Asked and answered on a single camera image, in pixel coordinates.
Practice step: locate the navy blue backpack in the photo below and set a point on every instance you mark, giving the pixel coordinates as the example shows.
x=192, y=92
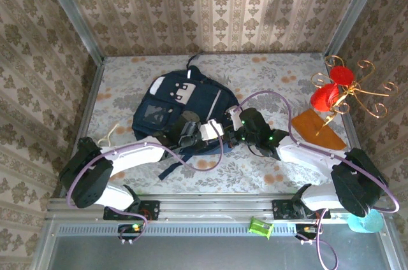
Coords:
x=191, y=98

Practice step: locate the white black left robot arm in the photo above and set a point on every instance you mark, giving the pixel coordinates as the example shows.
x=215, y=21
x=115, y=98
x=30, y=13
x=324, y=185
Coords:
x=134, y=155

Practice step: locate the floral tablecloth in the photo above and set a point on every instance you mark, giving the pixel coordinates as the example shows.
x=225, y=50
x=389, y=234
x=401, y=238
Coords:
x=255, y=174

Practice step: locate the orange wooden board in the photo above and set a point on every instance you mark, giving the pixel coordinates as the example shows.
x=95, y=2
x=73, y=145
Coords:
x=318, y=130

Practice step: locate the cream plastic clip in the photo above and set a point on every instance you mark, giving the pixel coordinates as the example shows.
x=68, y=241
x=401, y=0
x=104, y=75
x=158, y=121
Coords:
x=106, y=137

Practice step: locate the green packet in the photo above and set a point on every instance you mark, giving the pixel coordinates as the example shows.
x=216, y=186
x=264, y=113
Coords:
x=261, y=228

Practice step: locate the black controller box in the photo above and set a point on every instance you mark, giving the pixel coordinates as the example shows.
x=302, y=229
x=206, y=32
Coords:
x=130, y=231
x=306, y=231

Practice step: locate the teal cup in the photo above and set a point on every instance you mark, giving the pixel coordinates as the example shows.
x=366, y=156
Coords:
x=371, y=223

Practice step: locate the aluminium mounting rail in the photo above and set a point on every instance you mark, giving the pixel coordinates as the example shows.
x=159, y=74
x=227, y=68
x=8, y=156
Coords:
x=216, y=206

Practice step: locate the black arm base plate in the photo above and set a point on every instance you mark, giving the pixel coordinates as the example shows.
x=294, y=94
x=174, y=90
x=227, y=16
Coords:
x=282, y=209
x=150, y=209

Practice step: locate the aluminium corner post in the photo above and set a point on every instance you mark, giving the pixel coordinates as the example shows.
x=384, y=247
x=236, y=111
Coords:
x=70, y=12
x=354, y=12

